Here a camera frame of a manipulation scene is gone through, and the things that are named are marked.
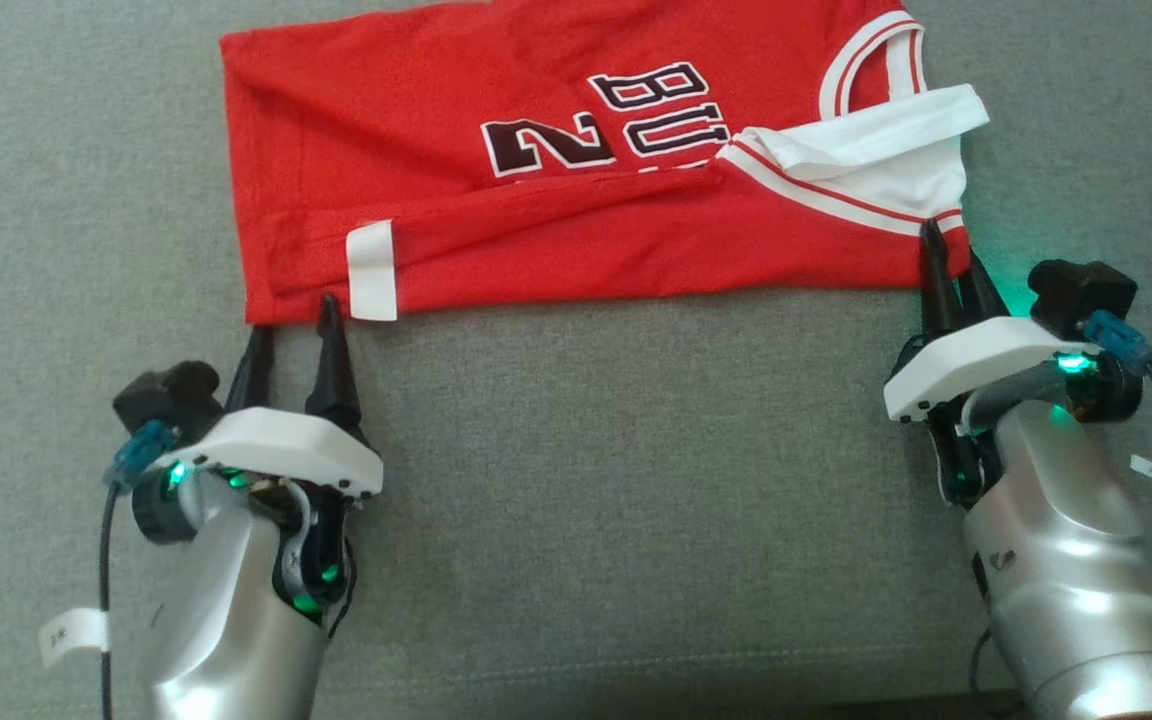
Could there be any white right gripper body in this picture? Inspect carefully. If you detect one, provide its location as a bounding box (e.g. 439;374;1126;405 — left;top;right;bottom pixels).
882;316;1103;507

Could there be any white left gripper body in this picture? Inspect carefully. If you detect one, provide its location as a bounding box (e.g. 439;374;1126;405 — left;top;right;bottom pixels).
180;407;385;614

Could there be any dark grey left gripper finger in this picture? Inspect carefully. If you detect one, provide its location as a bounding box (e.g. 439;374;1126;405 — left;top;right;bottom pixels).
304;292;366;422
225;324;275;412

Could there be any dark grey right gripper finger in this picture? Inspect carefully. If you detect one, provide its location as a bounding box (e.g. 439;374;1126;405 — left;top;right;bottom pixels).
918;217;963;339
953;249;1013;327

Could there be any red basketball jersey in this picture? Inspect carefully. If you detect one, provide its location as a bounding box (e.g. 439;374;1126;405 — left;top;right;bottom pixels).
219;0;992;326

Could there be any blue right camera connector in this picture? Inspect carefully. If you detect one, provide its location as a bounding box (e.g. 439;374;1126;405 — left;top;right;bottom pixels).
1079;310;1152;377

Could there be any blue camera connector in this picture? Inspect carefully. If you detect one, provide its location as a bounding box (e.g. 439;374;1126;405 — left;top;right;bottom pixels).
1079;310;1152;377
103;420;178;494

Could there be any blue left camera connector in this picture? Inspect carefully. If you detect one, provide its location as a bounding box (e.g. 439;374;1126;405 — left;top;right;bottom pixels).
103;420;178;494

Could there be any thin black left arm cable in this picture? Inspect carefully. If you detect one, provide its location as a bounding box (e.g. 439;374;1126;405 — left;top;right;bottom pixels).
96;480;124;720

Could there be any white left cable label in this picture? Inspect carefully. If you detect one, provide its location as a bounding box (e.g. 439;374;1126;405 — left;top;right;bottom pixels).
39;607;109;669

